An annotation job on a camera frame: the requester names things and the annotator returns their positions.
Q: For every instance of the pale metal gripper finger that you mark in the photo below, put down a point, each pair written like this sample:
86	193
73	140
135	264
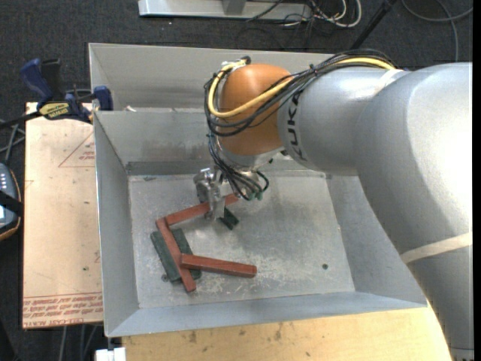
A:
220	206
209	210

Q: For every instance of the dark green flat block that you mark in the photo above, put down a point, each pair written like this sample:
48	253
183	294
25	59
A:
163	256
230	219
186	244

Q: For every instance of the red-brown flat block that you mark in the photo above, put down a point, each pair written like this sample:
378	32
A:
186	213
171	244
221	265

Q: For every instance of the grey metal bin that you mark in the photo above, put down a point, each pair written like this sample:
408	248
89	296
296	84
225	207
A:
285	239

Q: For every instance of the brown cardboard board red print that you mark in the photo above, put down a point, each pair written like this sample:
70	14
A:
60	216

